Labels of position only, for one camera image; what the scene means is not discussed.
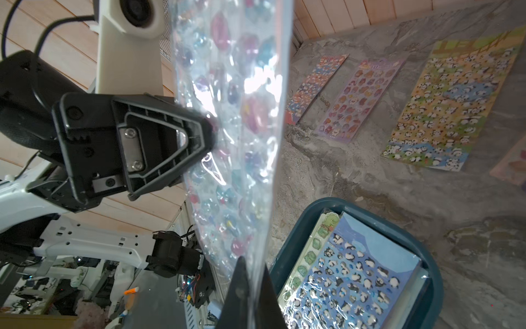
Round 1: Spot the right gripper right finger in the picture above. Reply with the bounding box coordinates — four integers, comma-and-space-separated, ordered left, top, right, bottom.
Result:
256, 267, 288, 329

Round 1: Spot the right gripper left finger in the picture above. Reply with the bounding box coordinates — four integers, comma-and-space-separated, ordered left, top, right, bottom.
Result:
215, 256, 249, 329

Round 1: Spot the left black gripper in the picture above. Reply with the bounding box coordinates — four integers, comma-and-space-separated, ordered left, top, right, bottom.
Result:
1, 50, 216, 212

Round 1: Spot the blue penguin sticker sheet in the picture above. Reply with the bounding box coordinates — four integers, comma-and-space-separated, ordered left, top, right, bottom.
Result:
282, 212, 428, 328

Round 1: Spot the translucent bubble sticker sheet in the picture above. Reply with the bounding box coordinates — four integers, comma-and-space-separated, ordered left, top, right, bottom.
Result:
168, 1, 293, 291

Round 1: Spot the teal storage tray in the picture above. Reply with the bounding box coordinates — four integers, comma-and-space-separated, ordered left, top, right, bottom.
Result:
269, 197, 444, 328

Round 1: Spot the cat sticker sheet pink blue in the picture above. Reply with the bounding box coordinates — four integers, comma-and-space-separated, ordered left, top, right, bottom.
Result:
285, 54, 349, 126

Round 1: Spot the yellow green sticker sheet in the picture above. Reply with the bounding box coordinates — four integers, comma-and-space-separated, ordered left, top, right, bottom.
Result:
382, 27, 525, 171

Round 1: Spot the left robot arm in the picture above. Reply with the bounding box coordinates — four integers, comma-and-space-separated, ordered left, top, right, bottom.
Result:
1, 51, 215, 278

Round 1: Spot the green sticker sheet in tray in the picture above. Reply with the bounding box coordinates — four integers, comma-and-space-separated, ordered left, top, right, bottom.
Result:
270, 208, 341, 310

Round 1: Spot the bottom sticker sheet in tray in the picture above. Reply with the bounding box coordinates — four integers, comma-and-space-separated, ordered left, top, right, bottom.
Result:
490, 137, 525, 191

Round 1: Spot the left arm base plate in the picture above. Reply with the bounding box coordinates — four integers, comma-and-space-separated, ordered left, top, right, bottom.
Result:
178, 262, 216, 309

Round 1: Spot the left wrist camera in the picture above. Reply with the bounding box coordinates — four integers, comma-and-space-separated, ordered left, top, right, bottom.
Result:
93, 1, 166, 95

